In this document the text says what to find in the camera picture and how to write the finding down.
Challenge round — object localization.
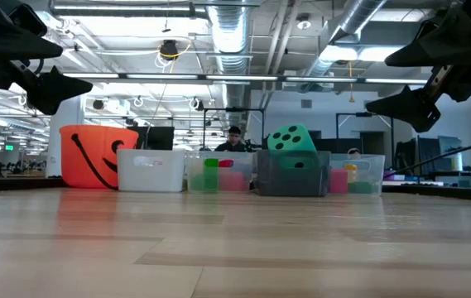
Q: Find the yellow brick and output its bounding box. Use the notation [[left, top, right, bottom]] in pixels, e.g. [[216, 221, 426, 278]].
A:
[[343, 163, 359, 184]]

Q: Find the teal foam die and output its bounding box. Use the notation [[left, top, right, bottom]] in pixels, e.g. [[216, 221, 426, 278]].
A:
[[267, 123, 319, 171]]

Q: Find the dark grey plastic bin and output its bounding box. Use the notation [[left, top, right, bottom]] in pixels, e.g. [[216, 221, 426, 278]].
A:
[[255, 149, 332, 198]]

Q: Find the dark green brick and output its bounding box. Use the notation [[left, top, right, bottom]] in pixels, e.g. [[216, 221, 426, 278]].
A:
[[188, 173, 205, 192]]

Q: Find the long green brick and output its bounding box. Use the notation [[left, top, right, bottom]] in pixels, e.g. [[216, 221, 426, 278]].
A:
[[202, 158, 220, 192]]

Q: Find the small red brick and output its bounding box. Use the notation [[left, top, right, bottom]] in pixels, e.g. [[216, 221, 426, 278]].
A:
[[218, 159, 247, 193]]

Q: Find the white square pillar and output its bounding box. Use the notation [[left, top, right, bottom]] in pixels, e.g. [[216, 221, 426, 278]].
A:
[[46, 95, 86, 178]]

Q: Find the white roll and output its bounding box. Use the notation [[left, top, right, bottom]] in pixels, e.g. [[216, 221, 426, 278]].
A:
[[449, 151, 464, 172]]

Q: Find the orange smiley face bucket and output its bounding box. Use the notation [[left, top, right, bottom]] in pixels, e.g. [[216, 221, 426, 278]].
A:
[[59, 124, 140, 191]]

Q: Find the clear plastic bin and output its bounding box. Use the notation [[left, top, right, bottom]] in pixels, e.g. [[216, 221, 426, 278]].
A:
[[184, 150, 257, 194], [327, 153, 387, 197]]

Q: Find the black desk monitor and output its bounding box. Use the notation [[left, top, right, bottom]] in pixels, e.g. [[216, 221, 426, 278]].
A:
[[129, 126, 175, 151]]

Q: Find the white plastic bin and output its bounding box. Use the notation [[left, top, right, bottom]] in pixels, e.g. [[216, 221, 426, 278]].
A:
[[116, 148, 187, 193]]

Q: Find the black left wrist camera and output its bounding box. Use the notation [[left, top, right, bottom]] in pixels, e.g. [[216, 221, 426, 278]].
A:
[[9, 2, 49, 37]]

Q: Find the black background rig frame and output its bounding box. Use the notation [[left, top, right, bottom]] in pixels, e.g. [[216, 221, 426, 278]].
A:
[[334, 111, 396, 166], [203, 106, 266, 151]]

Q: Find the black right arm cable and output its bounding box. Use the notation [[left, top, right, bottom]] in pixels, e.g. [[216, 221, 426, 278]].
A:
[[383, 133, 471, 178]]

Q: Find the silver ventilation duct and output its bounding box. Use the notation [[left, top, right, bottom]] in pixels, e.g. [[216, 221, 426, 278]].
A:
[[208, 0, 253, 125], [300, 0, 387, 79]]

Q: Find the black ceiling cable reel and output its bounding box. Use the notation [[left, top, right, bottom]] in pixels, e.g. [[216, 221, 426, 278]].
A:
[[154, 37, 195, 70]]

